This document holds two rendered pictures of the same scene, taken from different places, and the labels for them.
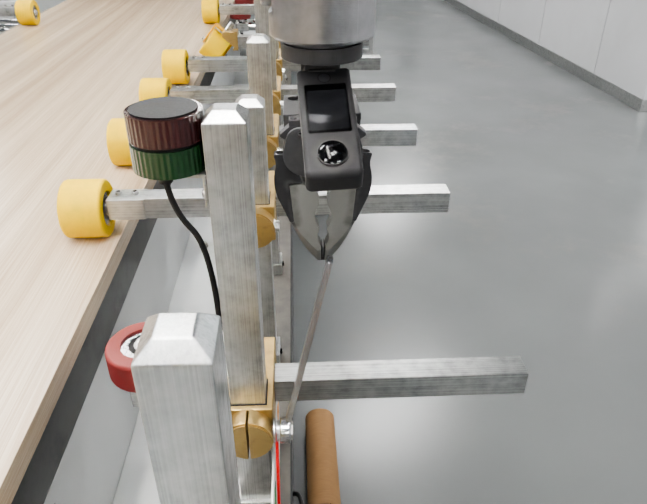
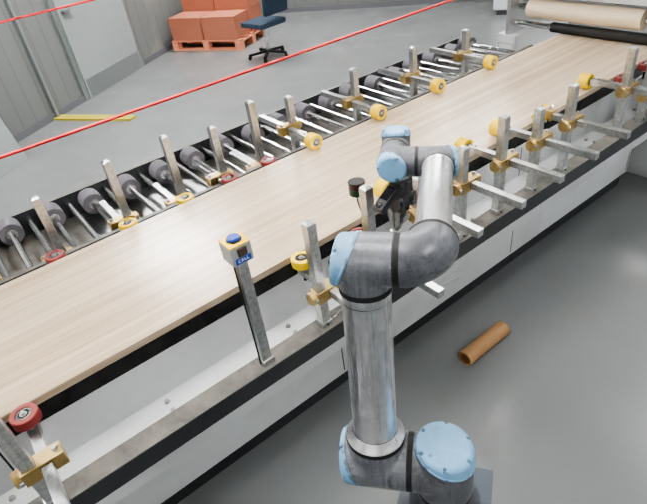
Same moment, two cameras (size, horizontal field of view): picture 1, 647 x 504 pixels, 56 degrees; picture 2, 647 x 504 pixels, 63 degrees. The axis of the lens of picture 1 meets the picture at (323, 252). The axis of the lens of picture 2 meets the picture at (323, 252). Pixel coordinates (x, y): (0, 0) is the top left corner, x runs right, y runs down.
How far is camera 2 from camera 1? 1.48 m
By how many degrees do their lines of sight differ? 49
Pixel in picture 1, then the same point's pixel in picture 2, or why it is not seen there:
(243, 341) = not seen: hidden behind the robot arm
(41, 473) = (327, 250)
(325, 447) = (488, 337)
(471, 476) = (549, 397)
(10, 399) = (327, 230)
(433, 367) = not seen: hidden behind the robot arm
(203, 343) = (308, 224)
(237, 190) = (364, 204)
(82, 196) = (380, 185)
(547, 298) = not seen: outside the picture
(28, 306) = (349, 211)
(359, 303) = (597, 293)
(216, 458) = (308, 242)
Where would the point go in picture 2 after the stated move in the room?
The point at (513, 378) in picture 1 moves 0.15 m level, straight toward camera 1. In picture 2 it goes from (434, 291) to (392, 302)
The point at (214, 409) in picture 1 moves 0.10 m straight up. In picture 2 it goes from (307, 234) to (303, 207)
